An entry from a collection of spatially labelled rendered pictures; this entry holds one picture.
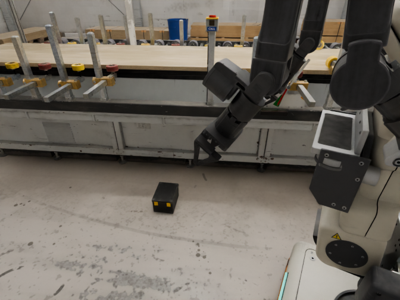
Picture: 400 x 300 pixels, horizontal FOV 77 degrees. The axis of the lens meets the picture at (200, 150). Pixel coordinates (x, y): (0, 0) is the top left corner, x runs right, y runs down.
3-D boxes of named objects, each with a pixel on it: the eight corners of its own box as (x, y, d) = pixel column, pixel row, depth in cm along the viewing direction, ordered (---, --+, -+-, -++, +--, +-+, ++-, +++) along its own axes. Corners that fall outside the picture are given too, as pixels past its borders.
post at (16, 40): (41, 108, 182) (15, 36, 156) (36, 108, 182) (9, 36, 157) (44, 106, 185) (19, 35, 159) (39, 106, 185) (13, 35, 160)
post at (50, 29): (71, 100, 176) (49, 24, 151) (66, 100, 177) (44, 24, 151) (74, 98, 179) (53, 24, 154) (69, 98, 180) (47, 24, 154)
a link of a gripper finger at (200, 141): (180, 159, 59) (199, 134, 53) (194, 144, 64) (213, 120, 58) (202, 178, 58) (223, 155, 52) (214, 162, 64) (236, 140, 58)
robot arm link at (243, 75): (277, 81, 42) (288, 69, 49) (225, 37, 43) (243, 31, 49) (237, 127, 50) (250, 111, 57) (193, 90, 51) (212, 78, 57)
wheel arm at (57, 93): (50, 103, 149) (47, 96, 147) (44, 103, 149) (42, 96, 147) (85, 81, 185) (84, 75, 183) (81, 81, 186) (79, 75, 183)
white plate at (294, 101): (304, 109, 162) (308, 94, 157) (263, 108, 165) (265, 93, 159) (304, 109, 163) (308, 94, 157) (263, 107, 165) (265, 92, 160)
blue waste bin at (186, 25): (188, 50, 662) (187, 19, 622) (166, 49, 666) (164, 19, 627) (191, 46, 711) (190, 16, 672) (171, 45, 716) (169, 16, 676)
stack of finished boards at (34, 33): (58, 33, 830) (56, 27, 821) (5, 46, 627) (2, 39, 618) (36, 32, 835) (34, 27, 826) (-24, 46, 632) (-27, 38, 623)
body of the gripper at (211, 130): (200, 134, 55) (218, 111, 50) (219, 116, 62) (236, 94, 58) (223, 153, 55) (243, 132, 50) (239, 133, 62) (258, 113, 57)
